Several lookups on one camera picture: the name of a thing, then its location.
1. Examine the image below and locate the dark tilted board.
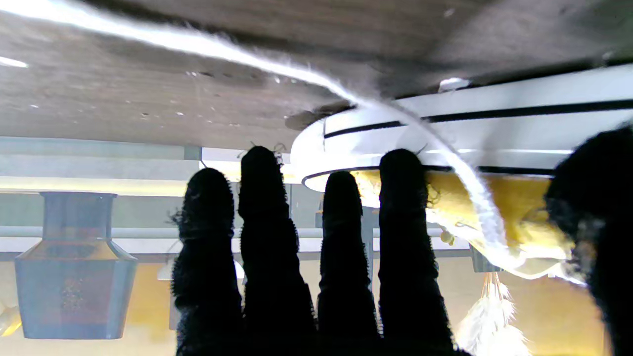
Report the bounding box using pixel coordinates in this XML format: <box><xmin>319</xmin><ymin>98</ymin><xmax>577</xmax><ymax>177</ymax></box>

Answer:
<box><xmin>14</xmin><ymin>192</ymin><xmax>139</xmax><ymax>341</ymax></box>

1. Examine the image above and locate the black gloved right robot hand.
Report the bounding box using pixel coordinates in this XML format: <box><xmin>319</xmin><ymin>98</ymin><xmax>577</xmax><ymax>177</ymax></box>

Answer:
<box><xmin>171</xmin><ymin>126</ymin><xmax>633</xmax><ymax>356</ymax></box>

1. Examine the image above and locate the dark green ribbed vase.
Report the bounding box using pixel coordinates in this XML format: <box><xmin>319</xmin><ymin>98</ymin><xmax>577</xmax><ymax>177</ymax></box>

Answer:
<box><xmin>470</xmin><ymin>246</ymin><xmax>506</xmax><ymax>273</ymax></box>

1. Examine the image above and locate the white pampas grass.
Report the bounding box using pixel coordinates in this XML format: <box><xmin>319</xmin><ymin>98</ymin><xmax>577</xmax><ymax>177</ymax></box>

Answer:
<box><xmin>455</xmin><ymin>272</ymin><xmax>534</xmax><ymax>356</ymax></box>

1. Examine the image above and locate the orange canvas sneaker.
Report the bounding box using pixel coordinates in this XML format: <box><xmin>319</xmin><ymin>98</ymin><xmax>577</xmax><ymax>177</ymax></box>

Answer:
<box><xmin>289</xmin><ymin>64</ymin><xmax>633</xmax><ymax>281</ymax></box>

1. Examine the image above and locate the grey wooden plank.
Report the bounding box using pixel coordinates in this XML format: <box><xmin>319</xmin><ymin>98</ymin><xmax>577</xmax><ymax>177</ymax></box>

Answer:
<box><xmin>0</xmin><ymin>136</ymin><xmax>202</xmax><ymax>196</ymax></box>

